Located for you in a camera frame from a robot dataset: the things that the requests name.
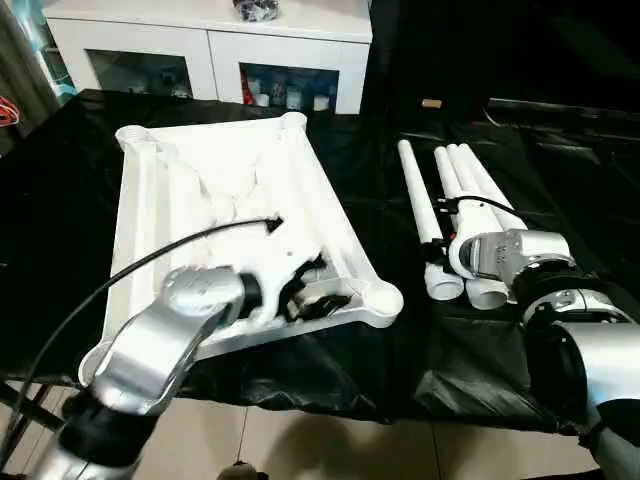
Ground black horizontal bar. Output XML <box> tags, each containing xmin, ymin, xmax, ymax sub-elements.
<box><xmin>487</xmin><ymin>97</ymin><xmax>640</xmax><ymax>129</ymax></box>

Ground black folding table frame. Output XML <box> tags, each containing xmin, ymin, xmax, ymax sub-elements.
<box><xmin>0</xmin><ymin>377</ymin><xmax>71</xmax><ymax>480</ymax></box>

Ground grey curtain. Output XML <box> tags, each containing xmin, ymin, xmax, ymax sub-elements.
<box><xmin>0</xmin><ymin>0</ymin><xmax>61</xmax><ymax>156</ymax></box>

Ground red orange clothes hangers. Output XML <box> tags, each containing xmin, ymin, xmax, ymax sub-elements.
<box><xmin>0</xmin><ymin>92</ymin><xmax>24</xmax><ymax>126</ymax></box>

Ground black plastic mat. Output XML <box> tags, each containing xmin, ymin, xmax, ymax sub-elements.
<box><xmin>0</xmin><ymin>88</ymin><xmax>640</xmax><ymax>436</ymax></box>

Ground white plastic table top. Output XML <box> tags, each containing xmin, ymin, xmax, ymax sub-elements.
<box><xmin>78</xmin><ymin>112</ymin><xmax>405</xmax><ymax>389</ymax></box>

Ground white glass-door cabinet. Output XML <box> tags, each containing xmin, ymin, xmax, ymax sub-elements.
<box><xmin>44</xmin><ymin>0</ymin><xmax>374</xmax><ymax>116</ymax></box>

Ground dark patterned bundle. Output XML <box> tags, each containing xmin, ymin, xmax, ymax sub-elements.
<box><xmin>232</xmin><ymin>0</ymin><xmax>284</xmax><ymax>24</ymax></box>

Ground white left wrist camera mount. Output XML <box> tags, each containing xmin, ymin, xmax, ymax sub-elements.
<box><xmin>234</xmin><ymin>219</ymin><xmax>326</xmax><ymax>329</ymax></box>

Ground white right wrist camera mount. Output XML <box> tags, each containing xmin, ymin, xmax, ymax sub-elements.
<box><xmin>439</xmin><ymin>197</ymin><xmax>506</xmax><ymax>281</ymax></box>

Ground dark furniture with brass label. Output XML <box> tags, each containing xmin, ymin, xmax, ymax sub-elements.
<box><xmin>369</xmin><ymin>0</ymin><xmax>640</xmax><ymax>109</ymax></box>

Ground white plastic table leg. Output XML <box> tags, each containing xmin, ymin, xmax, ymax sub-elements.
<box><xmin>397</xmin><ymin>139</ymin><xmax>467</xmax><ymax>302</ymax></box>
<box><xmin>447</xmin><ymin>143</ymin><xmax>506</xmax><ymax>236</ymax></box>
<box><xmin>433</xmin><ymin>145</ymin><xmax>507</xmax><ymax>310</ymax></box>
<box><xmin>459</xmin><ymin>143</ymin><xmax>529</xmax><ymax>234</ymax></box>

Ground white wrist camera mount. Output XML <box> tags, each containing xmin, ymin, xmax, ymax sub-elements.
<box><xmin>234</xmin><ymin>219</ymin><xmax>326</xmax><ymax>329</ymax></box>
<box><xmin>439</xmin><ymin>197</ymin><xmax>506</xmax><ymax>281</ymax></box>

